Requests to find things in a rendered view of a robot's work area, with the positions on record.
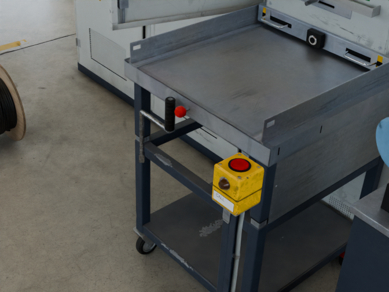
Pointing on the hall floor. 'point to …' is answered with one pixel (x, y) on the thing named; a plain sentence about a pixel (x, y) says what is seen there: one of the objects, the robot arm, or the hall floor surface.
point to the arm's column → (364, 260)
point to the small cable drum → (11, 108)
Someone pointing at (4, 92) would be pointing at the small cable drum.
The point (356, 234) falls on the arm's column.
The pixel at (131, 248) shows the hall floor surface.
